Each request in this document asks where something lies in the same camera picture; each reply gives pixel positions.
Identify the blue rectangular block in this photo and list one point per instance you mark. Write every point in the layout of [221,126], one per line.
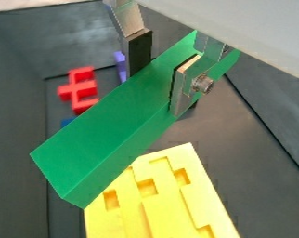
[67,121]

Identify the yellow slotted board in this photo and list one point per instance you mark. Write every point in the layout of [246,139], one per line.
[162,198]

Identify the green rectangular block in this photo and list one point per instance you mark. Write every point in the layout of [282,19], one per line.
[87,154]

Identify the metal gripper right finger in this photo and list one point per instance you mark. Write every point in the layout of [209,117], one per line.
[191,79]

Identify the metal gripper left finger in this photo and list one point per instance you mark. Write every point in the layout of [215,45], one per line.
[135,36]

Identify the red branched block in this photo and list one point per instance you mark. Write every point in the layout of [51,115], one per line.
[80,91]

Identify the purple stepped block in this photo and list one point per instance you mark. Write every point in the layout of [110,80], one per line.
[121,66]

